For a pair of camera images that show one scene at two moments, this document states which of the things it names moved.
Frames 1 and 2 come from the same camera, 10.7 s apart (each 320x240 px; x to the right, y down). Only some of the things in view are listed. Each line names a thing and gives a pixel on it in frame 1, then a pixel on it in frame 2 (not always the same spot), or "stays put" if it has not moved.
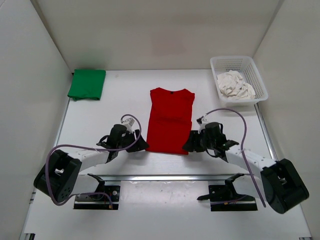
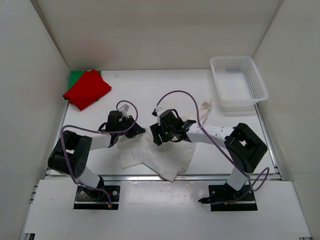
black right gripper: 192,144 -> 158,129
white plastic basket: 246,66 stays put
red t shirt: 170,120 -> 91,87
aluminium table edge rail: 158,178 stays put
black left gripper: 141,145 -> 136,130
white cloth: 231,85 -> 171,158
